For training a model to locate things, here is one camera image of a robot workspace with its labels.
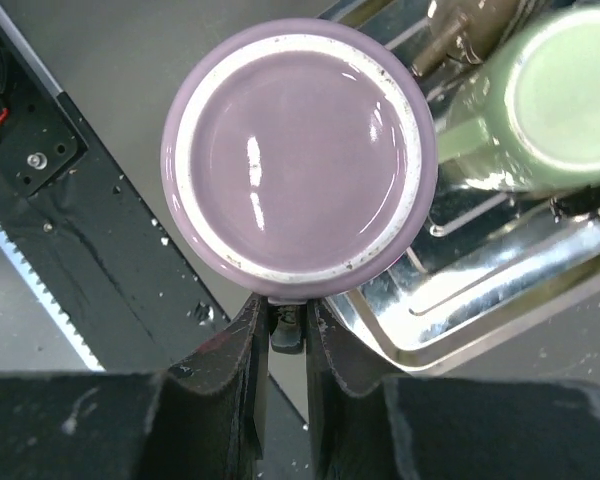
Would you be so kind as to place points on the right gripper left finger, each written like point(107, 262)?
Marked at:
point(202, 418)

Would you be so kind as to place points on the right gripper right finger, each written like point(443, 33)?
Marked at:
point(368, 420)

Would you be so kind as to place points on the purple mug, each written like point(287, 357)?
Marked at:
point(298, 159)

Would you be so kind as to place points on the light green mug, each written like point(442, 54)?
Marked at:
point(529, 118)

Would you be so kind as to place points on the silver metal tray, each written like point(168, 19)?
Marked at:
point(483, 258)

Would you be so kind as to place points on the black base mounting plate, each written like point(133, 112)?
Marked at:
point(84, 91)

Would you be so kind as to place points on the brown ribbed cup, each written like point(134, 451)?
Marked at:
point(466, 31)

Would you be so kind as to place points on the grey slotted cable duct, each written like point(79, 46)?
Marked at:
point(48, 302)

